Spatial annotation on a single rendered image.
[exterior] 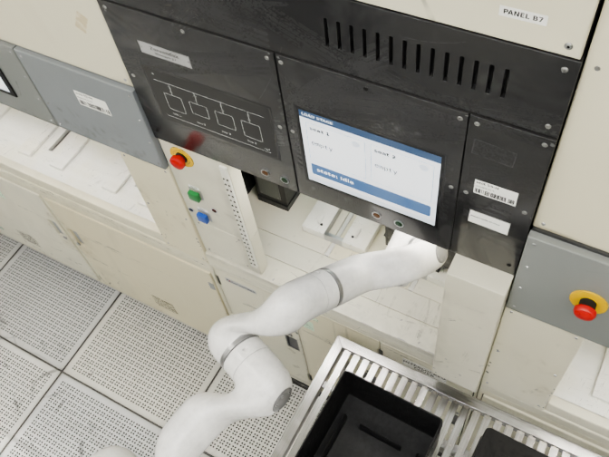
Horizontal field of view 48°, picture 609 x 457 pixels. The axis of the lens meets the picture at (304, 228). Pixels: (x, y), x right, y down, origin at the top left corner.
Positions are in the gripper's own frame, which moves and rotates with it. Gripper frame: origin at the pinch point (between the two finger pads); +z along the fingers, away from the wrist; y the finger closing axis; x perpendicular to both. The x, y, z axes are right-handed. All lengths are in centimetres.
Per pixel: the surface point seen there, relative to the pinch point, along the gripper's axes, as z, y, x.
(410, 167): -31, 3, 42
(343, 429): -58, -3, -43
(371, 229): -3.7, -18.1, -30.4
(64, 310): -44, -151, -120
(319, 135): -30, -15, 42
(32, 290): -42, -172, -120
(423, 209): -30.9, 6.3, 31.2
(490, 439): -47, 33, -34
